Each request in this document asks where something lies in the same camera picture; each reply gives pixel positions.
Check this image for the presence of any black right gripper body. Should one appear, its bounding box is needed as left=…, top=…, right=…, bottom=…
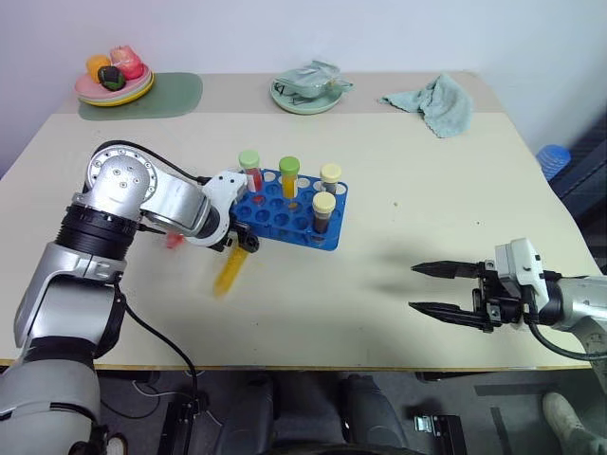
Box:
left=471, top=260, right=528, bottom=333

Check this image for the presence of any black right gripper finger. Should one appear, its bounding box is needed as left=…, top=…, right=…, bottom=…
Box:
left=409, top=260, right=487, bottom=281
left=408, top=300, right=494, bottom=335

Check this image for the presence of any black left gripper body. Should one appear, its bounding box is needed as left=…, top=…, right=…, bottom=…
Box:
left=218, top=220, right=248, bottom=253

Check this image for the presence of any yellow liquid test tube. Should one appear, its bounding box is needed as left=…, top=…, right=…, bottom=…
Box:
left=212, top=246, right=250, bottom=299

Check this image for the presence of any blue test tube rack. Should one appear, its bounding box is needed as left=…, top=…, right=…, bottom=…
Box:
left=230, top=168, right=350, bottom=252

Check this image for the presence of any green-capped red liquid tube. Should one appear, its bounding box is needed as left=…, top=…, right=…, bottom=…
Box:
left=238, top=149, right=264, bottom=196

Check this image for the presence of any green-capped orange liquid tube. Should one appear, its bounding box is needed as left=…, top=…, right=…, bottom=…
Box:
left=278, top=155, right=302, bottom=210

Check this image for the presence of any cream-capped dark liquid tube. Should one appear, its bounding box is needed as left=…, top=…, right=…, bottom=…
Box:
left=311, top=191, right=338, bottom=236

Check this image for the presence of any cream-capped brown liquid tube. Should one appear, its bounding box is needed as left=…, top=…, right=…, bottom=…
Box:
left=319, top=162, right=343, bottom=196

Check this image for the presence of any metal clasp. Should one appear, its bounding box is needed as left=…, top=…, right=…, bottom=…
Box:
left=414, top=413, right=446, bottom=433

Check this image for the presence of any dark rounded shape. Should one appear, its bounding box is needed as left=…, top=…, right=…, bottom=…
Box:
left=338, top=373, right=414, bottom=449

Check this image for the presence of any white shoe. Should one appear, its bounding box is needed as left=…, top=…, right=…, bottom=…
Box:
left=542, top=391, right=599, bottom=455

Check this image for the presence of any pale green plate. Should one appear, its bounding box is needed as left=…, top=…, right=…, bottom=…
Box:
left=269, top=75, right=344, bottom=117

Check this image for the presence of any green placemat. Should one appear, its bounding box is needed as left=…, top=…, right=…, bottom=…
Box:
left=77, top=71, right=205, bottom=122

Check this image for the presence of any blue ribbed container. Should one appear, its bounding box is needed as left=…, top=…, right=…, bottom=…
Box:
left=535, top=143, right=573, bottom=181

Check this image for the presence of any black chair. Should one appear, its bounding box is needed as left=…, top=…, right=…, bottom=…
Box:
left=551, top=109, right=607, bottom=279

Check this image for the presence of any pale green towel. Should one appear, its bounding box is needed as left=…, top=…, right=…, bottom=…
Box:
left=378, top=72, right=474, bottom=140

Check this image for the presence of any yellow plate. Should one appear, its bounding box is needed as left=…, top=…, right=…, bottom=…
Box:
left=80, top=71, right=156, bottom=108

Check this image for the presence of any clear plastic bag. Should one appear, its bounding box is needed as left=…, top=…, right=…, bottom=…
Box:
left=273, top=59, right=355, bottom=107

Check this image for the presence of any pink plate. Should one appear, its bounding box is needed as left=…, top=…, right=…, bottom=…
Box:
left=74, top=65, right=153, bottom=102

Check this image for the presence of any dark brown toy food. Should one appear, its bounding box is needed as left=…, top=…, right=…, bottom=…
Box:
left=97, top=65, right=127, bottom=92

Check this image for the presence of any black floor stand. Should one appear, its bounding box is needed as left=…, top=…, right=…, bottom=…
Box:
left=157, top=399, right=201, bottom=455

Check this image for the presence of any pink red toy food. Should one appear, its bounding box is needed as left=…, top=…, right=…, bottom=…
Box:
left=109, top=44, right=145, bottom=82

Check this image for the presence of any orange toy food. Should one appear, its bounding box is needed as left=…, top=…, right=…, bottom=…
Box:
left=85, top=54, right=113, bottom=80

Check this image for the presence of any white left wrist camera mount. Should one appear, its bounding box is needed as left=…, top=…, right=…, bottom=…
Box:
left=187, top=170, right=249, bottom=248

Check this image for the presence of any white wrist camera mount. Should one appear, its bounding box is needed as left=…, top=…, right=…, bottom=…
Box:
left=493, top=237, right=547, bottom=315
left=187, top=170, right=249, bottom=248

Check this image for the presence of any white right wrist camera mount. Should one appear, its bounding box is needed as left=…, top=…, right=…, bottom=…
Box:
left=493, top=237, right=547, bottom=315

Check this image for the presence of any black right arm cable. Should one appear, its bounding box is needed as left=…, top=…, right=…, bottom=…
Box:
left=524, top=310, right=595, bottom=362

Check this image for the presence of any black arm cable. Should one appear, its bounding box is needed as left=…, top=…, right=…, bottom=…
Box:
left=112, top=283, right=200, bottom=404
left=524, top=310, right=595, bottom=362

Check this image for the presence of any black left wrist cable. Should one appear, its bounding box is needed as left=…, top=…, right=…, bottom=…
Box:
left=120, top=141, right=212, bottom=184

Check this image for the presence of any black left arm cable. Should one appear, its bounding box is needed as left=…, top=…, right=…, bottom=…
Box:
left=112, top=283, right=200, bottom=404

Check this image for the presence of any white floor cable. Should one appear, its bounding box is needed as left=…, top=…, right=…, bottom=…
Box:
left=131, top=378, right=163, bottom=400

